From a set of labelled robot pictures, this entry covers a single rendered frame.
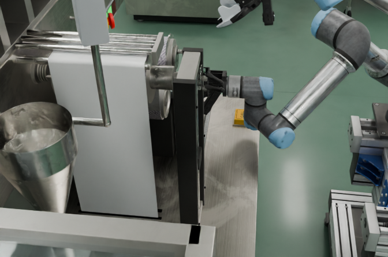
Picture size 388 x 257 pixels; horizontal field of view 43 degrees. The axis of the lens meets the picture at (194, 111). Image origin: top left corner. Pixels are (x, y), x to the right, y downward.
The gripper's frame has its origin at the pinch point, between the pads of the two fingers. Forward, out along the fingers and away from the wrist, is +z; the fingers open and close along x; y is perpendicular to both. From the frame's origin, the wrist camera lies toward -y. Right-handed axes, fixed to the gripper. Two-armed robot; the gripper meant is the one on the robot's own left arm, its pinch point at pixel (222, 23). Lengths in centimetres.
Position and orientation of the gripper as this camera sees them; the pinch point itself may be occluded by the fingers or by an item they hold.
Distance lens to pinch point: 149.9
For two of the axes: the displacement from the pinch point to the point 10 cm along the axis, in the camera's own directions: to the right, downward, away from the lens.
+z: -7.5, 4.7, 4.7
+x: -1.3, 5.9, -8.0
